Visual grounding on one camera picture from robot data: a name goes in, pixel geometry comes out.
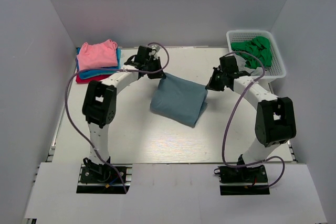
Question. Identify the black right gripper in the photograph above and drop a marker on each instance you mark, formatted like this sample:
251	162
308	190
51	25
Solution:
212	85

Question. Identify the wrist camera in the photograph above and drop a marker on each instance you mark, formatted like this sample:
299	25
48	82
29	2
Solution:
144	55
228	66

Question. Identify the green t-shirt in basket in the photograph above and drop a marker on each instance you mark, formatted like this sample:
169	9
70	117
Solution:
259	47

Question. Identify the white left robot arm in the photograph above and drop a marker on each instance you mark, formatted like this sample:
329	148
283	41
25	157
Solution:
99	107

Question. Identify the white plastic laundry basket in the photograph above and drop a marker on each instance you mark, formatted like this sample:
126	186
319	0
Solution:
277	69

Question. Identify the grey t-shirt in basket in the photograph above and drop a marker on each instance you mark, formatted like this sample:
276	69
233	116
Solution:
259	71

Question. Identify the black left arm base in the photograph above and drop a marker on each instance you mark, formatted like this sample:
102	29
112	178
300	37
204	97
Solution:
88	183

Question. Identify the blue folded t-shirt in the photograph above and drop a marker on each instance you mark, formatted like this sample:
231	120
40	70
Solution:
109	70

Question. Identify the red folded t-shirt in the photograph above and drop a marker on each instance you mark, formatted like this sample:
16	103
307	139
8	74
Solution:
97	78

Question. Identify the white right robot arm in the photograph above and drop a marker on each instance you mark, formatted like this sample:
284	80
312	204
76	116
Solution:
275	122

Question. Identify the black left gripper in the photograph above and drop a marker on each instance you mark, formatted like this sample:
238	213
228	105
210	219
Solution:
159	74

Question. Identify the grey-blue t-shirt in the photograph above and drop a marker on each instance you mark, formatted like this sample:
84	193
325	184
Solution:
179	99

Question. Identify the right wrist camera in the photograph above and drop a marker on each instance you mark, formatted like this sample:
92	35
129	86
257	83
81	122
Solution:
228	66

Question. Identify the pink folded t-shirt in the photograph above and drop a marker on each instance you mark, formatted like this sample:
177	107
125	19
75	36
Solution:
100	55

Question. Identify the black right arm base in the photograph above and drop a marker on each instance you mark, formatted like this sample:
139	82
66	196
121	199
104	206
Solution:
242	181

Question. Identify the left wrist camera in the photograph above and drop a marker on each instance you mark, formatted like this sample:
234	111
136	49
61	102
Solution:
144	55

